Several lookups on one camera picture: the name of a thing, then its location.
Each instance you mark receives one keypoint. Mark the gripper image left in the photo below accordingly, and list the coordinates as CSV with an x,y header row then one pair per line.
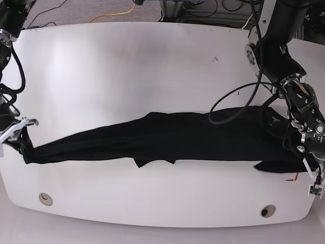
x,y
14,128

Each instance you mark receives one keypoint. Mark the right table grommet hole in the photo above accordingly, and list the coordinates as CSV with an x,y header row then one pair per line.
x,y
268,211

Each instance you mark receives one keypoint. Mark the left table grommet hole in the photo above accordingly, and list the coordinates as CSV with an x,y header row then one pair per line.
x,y
45,199

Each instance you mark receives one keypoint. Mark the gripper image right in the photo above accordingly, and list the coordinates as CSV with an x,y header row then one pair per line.
x,y
312,147

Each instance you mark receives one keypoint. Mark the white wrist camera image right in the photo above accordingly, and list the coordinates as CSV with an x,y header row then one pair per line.
x,y
315,190

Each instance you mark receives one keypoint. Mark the red tape rectangle marking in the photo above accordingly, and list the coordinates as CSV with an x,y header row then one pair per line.
x,y
294,178

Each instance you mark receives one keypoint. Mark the aluminium frame stand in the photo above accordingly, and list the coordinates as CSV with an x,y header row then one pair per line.
x,y
170,10

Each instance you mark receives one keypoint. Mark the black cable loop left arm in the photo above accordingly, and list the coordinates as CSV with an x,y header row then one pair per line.
x,y
235,98

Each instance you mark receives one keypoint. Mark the table grommet hole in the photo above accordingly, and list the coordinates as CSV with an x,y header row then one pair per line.
x,y
45,199
268,211

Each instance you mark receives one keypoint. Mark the black t-shirt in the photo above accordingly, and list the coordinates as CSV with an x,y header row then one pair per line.
x,y
175,136

